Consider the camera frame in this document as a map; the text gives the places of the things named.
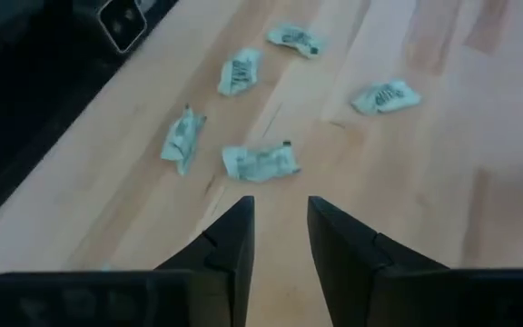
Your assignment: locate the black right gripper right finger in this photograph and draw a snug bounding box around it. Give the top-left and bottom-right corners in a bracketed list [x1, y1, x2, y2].
[307, 195, 449, 327]

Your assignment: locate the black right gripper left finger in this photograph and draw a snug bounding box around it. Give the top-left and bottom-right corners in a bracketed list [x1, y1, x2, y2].
[154, 195, 256, 327]

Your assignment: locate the black table camera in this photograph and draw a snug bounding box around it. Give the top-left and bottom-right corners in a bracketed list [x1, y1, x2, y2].
[96, 0, 148, 55]

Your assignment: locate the green stevia packet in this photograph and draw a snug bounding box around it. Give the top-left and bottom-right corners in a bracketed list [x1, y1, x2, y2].
[160, 104, 207, 177]
[222, 140, 301, 183]
[217, 47, 262, 97]
[266, 23, 325, 59]
[350, 79, 422, 116]

